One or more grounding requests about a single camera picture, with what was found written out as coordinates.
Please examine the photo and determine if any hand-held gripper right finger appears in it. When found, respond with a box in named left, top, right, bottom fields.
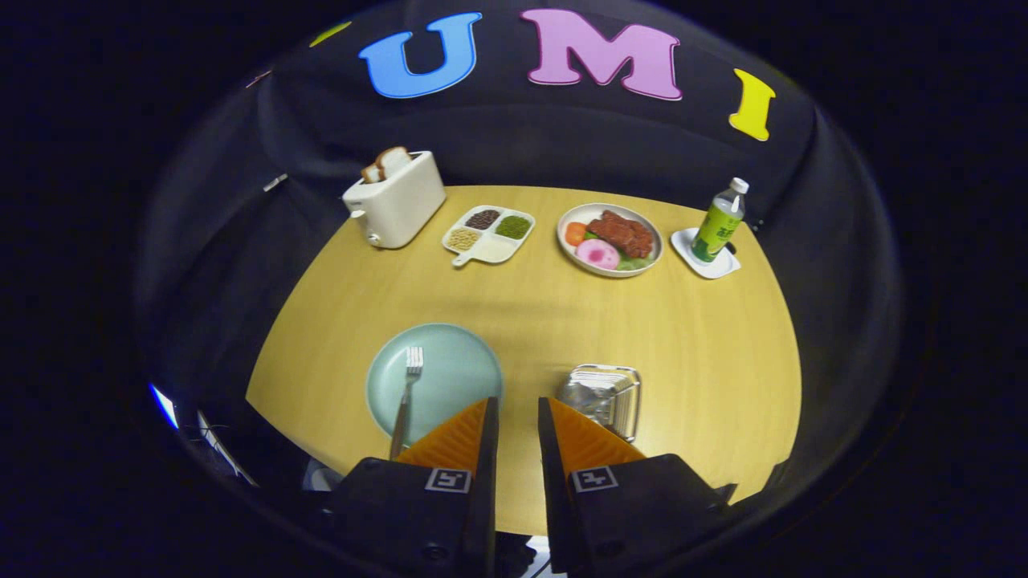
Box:
left=536, top=396, right=738, bottom=578

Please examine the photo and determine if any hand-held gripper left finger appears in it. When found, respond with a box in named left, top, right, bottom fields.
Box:
left=325, top=396, right=500, bottom=578

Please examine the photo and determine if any silver metal tray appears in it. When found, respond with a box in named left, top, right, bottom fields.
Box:
left=557, top=364, right=643, bottom=443

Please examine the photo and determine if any light green round plate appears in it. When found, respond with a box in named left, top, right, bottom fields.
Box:
left=366, top=323, right=504, bottom=446

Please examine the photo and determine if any silver fork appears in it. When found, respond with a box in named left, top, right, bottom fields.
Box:
left=390, top=346, right=425, bottom=461

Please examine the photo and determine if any white plate with food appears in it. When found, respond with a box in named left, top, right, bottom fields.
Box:
left=557, top=202, right=664, bottom=279

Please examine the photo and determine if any white divided snack tray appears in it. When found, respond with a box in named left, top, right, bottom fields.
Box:
left=442, top=205, right=536, bottom=267

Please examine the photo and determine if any pink ham slice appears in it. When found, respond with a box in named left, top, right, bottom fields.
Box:
left=577, top=238, right=621, bottom=271

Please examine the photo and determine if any red meat piece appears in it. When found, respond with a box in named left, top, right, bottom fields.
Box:
left=586, top=210, right=655, bottom=259

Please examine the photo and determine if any white square coaster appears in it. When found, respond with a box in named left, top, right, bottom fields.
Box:
left=671, top=227, right=741, bottom=280

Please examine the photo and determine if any white toaster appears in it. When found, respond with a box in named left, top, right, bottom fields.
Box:
left=342, top=150, right=447, bottom=250

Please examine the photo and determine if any green label drink bottle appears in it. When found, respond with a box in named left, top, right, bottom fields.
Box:
left=691, top=177, right=750, bottom=264

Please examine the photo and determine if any large toast slice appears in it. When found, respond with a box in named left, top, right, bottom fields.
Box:
left=376, top=146, right=413, bottom=179

